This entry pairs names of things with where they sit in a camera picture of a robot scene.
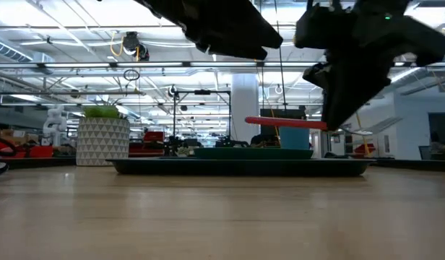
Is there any red storage bin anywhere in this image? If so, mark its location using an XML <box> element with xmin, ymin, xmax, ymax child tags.
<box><xmin>12</xmin><ymin>144</ymin><xmax>54</xmax><ymax>159</ymax></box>

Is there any black aluminium table frame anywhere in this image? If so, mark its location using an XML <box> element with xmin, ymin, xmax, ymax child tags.
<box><xmin>0</xmin><ymin>156</ymin><xmax>445</xmax><ymax>173</ymax></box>

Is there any green round plate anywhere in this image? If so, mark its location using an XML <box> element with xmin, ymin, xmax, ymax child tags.
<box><xmin>193</xmin><ymin>147</ymin><xmax>314</xmax><ymax>160</ymax></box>

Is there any black hanging cable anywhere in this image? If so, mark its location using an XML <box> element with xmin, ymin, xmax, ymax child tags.
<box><xmin>274</xmin><ymin>0</ymin><xmax>287</xmax><ymax>111</ymax></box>

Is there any black monitor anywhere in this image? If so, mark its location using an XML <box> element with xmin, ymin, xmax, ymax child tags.
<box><xmin>260</xmin><ymin>108</ymin><xmax>307</xmax><ymax>137</ymax></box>

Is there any dark green plastic tray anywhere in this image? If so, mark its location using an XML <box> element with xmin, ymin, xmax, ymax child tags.
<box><xmin>106</xmin><ymin>157</ymin><xmax>375</xmax><ymax>178</ymax></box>

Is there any black cable loop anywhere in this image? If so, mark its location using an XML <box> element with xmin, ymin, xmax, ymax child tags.
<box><xmin>0</xmin><ymin>135</ymin><xmax>14</xmax><ymax>158</ymax></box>

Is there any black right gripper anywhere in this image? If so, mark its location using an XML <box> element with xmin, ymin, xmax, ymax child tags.
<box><xmin>296</xmin><ymin>0</ymin><xmax>445</xmax><ymax>131</ymax></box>

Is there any person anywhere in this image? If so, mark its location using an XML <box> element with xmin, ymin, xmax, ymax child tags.
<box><xmin>249</xmin><ymin>134</ymin><xmax>280</xmax><ymax>148</ymax></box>

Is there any red storage box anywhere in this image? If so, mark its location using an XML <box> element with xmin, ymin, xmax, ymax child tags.
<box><xmin>142</xmin><ymin>131</ymin><xmax>165</xmax><ymax>144</ymax></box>

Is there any white building column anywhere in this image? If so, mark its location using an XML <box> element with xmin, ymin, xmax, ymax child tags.
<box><xmin>231</xmin><ymin>74</ymin><xmax>260</xmax><ymax>144</ymax></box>

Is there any green succulent plant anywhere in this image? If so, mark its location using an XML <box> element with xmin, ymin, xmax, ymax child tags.
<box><xmin>83</xmin><ymin>105</ymin><xmax>122</xmax><ymax>119</ymax></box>

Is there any white triangle-patterned plant pot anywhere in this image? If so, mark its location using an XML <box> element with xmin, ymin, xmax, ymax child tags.
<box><xmin>76</xmin><ymin>117</ymin><xmax>131</xmax><ymax>167</ymax></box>

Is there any black ceiling cable reel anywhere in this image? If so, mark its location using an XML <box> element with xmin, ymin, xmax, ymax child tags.
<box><xmin>121</xmin><ymin>31</ymin><xmax>150</xmax><ymax>61</ymax></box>

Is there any blue cup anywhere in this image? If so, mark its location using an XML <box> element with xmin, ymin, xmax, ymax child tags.
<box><xmin>279</xmin><ymin>126</ymin><xmax>311</xmax><ymax>150</ymax></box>

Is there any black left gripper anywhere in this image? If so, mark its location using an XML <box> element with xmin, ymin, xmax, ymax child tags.
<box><xmin>134</xmin><ymin>0</ymin><xmax>283</xmax><ymax>61</ymax></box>

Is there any black metal stand frame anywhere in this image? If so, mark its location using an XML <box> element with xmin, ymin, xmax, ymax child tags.
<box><xmin>173</xmin><ymin>89</ymin><xmax>233</xmax><ymax>147</ymax></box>

